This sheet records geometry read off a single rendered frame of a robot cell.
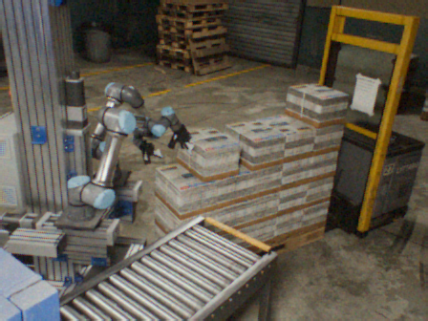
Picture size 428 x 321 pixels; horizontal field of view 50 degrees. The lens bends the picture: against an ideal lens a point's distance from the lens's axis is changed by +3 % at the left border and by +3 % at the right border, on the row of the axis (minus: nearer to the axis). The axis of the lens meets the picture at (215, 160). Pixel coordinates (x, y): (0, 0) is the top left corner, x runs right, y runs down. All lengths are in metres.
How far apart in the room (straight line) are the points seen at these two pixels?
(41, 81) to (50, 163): 0.47
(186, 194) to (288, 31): 7.73
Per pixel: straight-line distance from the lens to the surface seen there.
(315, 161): 3.56
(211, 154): 2.86
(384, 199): 4.22
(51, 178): 2.76
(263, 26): 10.61
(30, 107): 2.64
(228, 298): 2.11
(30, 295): 1.01
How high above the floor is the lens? 2.19
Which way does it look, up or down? 25 degrees down
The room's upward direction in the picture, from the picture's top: 4 degrees clockwise
